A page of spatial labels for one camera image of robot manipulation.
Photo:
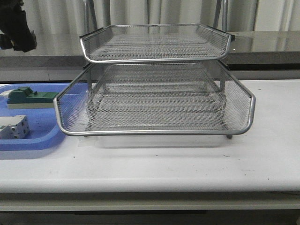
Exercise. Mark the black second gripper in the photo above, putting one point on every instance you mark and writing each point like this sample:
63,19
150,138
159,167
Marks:
15,34

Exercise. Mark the silver mesh tray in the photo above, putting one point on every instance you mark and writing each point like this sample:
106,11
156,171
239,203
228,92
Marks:
155,42
73,104
129,111

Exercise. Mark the white circuit breaker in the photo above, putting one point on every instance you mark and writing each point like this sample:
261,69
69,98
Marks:
14,127

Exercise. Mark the blue plastic tray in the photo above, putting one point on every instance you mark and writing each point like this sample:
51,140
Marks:
44,131

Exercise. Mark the clear adhesive tape patch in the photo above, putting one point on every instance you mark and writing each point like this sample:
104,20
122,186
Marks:
89,141

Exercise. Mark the green and beige switch block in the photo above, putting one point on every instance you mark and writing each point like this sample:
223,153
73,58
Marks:
26,98

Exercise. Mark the silver metal rack frame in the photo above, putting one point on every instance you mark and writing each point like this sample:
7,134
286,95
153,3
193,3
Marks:
151,79

